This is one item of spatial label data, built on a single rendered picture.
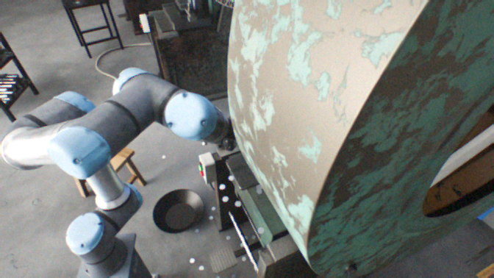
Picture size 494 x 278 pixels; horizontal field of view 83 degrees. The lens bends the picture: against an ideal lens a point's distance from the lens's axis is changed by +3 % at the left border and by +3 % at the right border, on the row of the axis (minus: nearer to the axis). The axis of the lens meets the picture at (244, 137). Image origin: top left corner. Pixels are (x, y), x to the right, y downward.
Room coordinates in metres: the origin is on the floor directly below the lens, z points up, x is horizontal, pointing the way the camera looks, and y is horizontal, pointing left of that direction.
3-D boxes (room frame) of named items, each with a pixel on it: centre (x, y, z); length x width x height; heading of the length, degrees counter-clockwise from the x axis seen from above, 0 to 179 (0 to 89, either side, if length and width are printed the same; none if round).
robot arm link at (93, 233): (0.45, 0.52, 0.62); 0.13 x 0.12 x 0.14; 154
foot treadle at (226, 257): (0.66, -0.11, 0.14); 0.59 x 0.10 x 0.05; 115
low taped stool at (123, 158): (1.08, 0.86, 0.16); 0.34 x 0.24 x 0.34; 68
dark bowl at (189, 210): (0.89, 0.39, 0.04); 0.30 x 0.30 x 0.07
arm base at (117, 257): (0.45, 0.53, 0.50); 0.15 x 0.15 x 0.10
